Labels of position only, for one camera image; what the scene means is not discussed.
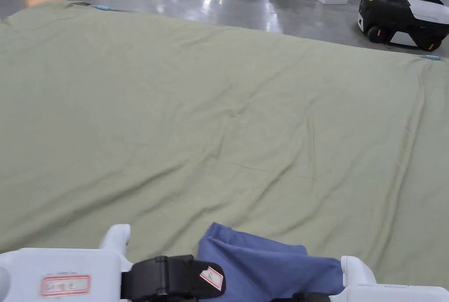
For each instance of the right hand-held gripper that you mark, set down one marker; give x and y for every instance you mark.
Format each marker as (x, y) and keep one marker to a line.
(386, 288)

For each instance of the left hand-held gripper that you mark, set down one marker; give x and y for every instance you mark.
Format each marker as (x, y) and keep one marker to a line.
(70, 274)

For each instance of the bed with pale green sheet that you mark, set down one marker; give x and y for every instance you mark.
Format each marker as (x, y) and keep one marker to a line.
(196, 105)

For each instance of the blue garment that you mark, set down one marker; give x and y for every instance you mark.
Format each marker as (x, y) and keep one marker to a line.
(266, 267)

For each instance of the black and white wheeled robot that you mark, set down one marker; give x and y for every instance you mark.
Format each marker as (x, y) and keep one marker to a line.
(403, 14)

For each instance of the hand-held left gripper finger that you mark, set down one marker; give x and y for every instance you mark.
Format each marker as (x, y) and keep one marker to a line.
(189, 279)

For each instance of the blue sheet clip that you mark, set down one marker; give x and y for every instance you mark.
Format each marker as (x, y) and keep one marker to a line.
(431, 58)
(104, 7)

